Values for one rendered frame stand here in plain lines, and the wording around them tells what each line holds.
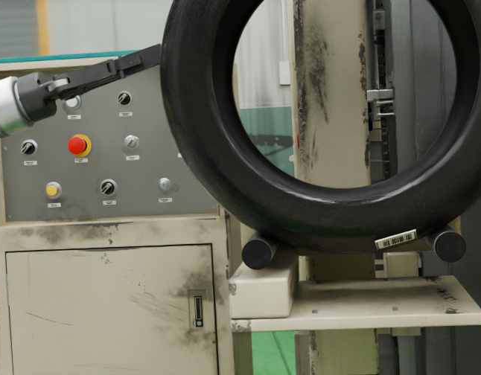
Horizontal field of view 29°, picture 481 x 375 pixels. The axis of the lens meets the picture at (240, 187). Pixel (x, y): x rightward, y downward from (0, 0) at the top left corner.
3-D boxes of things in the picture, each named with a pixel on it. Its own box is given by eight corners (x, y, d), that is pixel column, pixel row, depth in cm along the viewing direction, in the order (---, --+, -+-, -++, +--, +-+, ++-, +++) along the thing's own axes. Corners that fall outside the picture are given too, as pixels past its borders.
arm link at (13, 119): (-5, 86, 155) (27, 74, 155) (12, 138, 156) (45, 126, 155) (-27, 83, 146) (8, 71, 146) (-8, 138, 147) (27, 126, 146)
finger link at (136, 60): (110, 65, 148) (106, 63, 145) (140, 54, 147) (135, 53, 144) (113, 74, 148) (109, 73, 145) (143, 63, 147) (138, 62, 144)
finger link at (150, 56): (120, 57, 148) (118, 57, 148) (161, 43, 148) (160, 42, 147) (126, 75, 148) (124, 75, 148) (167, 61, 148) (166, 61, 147)
